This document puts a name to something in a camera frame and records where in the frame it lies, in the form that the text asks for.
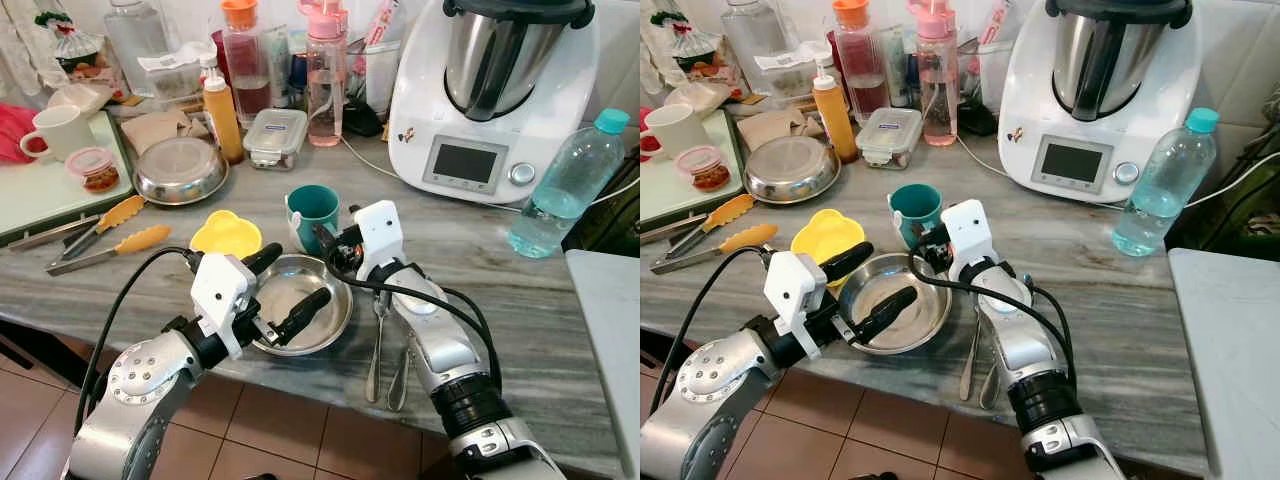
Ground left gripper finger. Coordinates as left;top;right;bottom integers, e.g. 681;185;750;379
820;241;875;283
273;287;333;346
852;286;918;346
243;243;284;278

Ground green plastic mug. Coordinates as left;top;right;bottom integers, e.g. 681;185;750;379
286;185;342;256
888;183;944;251

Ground shallow steel dish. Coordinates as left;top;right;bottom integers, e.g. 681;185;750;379
250;254;354;357
838;253;953;356

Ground yellow plastic bowl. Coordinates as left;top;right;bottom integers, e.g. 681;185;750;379
190;210;264;259
790;208;867;293

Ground steel fork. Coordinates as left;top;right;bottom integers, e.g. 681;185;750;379
364;290;391;406
958;300;987;403

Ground clear food container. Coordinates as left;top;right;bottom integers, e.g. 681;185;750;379
855;106;924;169
243;108;309;171

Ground steel tongs orange tips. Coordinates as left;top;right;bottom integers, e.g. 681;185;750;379
640;193;757;261
45;225;172;277
8;195;147;263
650;223;780;276

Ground covered steel bowl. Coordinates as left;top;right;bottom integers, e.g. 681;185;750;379
742;135;842;205
132;137;231;207

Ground pink drinking bottle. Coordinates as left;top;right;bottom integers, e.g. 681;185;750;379
305;3;349;148
913;3;959;148

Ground white food processor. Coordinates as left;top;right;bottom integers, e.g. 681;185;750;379
388;0;603;206
998;0;1203;204

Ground yellow pump sauce bottle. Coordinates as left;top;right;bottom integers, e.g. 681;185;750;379
805;55;861;164
195;55;246;166

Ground brown paper napkin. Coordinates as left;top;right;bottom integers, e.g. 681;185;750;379
118;108;213;156
735;105;823;153

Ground clear bottle orange cap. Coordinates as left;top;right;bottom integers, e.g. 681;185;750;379
220;0;273;126
830;0;887;123

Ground small jar pink lid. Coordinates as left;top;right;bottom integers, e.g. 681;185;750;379
675;146;732;193
66;147;121;194

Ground white tray green rim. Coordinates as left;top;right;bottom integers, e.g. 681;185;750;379
0;108;137;248
640;108;747;246

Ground clear labelled box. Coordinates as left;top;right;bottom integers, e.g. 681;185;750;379
140;45;218;101
755;45;831;99

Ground clear water bottle teal cap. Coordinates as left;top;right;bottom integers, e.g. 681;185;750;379
507;108;631;259
1112;107;1221;258

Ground white ceramic mug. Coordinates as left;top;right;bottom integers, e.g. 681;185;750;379
640;103;714;161
20;105;101;163

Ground pink cloth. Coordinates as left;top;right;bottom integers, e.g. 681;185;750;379
640;105;663;161
0;100;39;166

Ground large clear bottle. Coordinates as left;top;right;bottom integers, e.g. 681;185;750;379
105;0;173;96
722;0;786;96

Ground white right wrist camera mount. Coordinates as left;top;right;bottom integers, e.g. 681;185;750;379
352;200;406;283
940;199;1000;283

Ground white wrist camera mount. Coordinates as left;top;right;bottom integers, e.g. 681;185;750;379
352;200;406;283
940;199;1000;283
190;253;259;359
764;252;833;359

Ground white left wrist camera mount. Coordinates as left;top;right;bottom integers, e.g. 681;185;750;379
190;253;259;359
764;252;833;359

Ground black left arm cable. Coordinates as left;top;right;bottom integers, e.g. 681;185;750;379
648;245;773;416
75;246;199;426

